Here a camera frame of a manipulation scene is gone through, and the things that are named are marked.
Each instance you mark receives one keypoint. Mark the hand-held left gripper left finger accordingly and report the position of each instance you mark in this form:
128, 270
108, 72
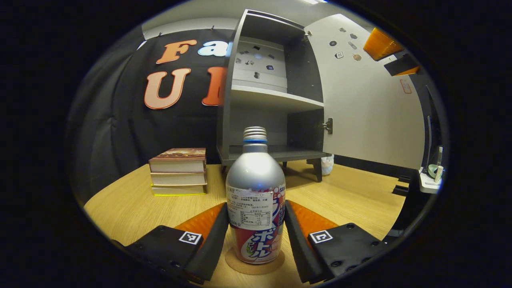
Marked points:
212, 248

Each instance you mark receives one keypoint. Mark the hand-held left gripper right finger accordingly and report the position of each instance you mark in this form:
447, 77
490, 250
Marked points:
300, 248

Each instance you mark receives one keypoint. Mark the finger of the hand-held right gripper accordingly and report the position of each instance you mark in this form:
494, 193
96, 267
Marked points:
402, 64
380, 44

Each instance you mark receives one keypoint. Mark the round brown coaster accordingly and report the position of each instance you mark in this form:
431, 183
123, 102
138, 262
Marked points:
256, 268

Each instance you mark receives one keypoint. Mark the grey cabinet door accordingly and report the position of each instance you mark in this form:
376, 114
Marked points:
368, 116

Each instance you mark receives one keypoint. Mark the dark grey cabinet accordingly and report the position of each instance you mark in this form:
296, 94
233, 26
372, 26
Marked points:
304, 68

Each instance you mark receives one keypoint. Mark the silver bottle with printed label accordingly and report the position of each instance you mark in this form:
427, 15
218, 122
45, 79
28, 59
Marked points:
256, 176

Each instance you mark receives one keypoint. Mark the metal door hinge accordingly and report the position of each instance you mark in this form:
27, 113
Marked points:
328, 126
308, 35

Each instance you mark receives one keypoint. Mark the white cabinet shelf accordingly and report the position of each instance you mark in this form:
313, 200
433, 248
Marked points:
272, 98

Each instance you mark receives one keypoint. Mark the yellow cover book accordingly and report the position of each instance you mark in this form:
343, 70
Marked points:
180, 189

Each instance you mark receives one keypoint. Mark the plain thick book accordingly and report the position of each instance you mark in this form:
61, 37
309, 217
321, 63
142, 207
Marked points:
180, 178

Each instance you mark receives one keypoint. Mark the long ceiling light strip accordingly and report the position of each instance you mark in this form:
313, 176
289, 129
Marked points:
316, 1

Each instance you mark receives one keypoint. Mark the white plastic bag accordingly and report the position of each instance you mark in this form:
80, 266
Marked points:
327, 164

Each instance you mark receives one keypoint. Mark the brown cover book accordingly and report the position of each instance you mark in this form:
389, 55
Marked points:
180, 160

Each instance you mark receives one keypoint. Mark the pale green cup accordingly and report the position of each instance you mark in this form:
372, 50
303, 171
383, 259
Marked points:
432, 171

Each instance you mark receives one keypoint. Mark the small white tube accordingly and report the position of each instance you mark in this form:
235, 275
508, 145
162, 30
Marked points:
438, 174

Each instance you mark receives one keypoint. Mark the black backdrop cloth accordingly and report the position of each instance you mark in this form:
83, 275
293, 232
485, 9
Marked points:
120, 132

